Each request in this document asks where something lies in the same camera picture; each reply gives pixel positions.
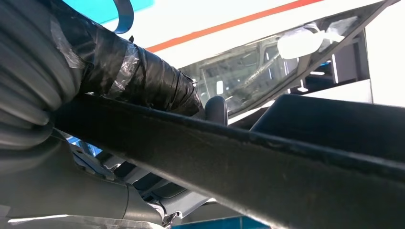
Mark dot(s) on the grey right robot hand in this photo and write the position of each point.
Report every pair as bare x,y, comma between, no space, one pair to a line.
142,72

